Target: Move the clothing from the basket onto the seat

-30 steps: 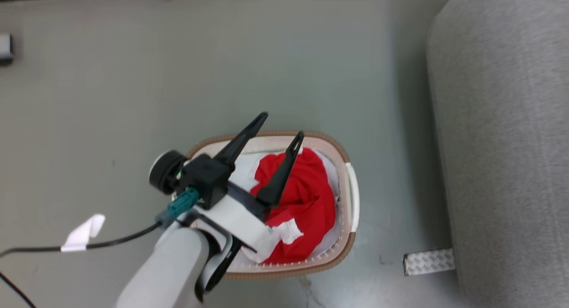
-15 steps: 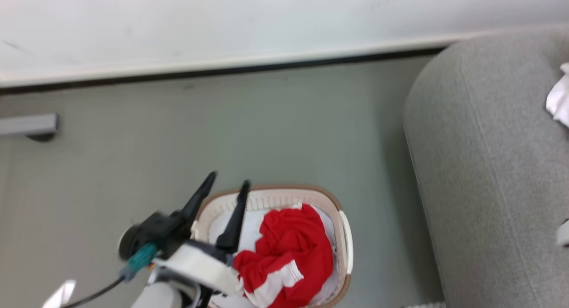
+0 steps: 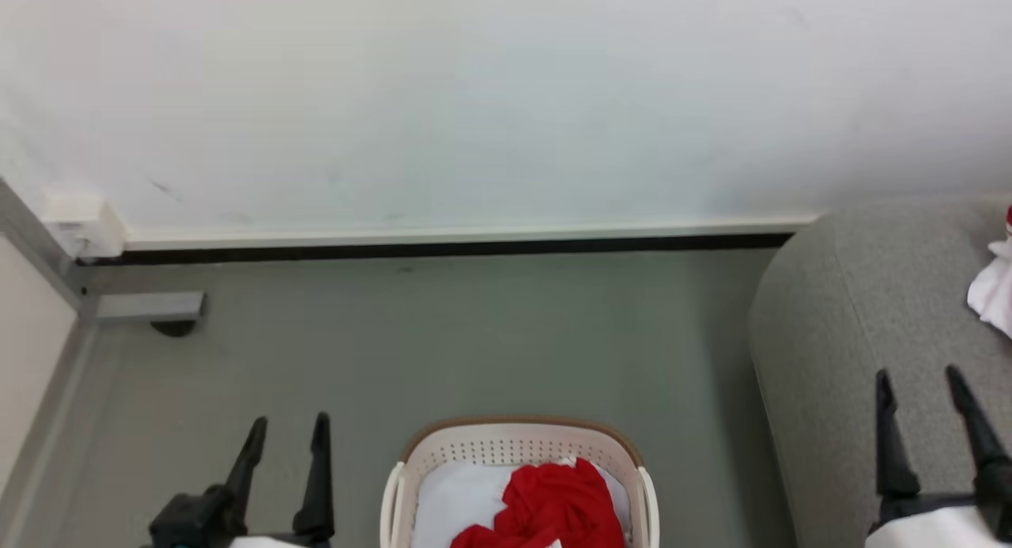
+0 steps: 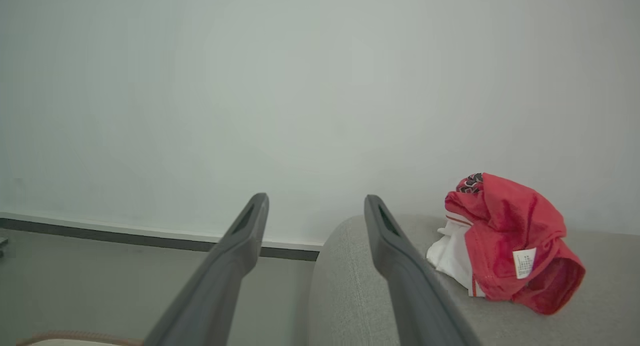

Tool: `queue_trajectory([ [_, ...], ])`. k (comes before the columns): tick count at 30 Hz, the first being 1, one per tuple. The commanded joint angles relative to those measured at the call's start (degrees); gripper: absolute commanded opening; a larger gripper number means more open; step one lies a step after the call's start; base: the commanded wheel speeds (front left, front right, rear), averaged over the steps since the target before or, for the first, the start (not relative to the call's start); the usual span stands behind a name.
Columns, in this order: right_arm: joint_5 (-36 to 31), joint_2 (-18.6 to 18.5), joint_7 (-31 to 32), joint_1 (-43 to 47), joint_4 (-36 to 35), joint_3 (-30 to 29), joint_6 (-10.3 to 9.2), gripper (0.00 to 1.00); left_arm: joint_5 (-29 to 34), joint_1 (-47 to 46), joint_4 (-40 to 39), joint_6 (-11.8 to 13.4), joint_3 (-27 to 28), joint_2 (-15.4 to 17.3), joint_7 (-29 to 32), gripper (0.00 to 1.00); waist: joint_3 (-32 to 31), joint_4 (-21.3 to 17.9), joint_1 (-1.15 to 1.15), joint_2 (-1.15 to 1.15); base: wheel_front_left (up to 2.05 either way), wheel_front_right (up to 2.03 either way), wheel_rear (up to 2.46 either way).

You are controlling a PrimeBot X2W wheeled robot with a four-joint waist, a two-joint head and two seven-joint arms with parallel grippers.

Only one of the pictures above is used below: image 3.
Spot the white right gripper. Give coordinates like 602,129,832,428
866,365,1012,548

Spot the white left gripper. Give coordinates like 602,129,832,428
149,411,336,548

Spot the white garment in basket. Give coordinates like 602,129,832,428
410,456,633,548

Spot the cream perforated laundry basket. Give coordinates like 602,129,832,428
379,416,660,548

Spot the grey fabric sofa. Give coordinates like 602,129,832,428
748,194,1012,548

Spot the white cloth with red trim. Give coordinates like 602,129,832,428
966,206,1012,340

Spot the red garment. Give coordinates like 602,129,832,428
451,456,627,548

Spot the white wall box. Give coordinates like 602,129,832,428
43,187,129,259

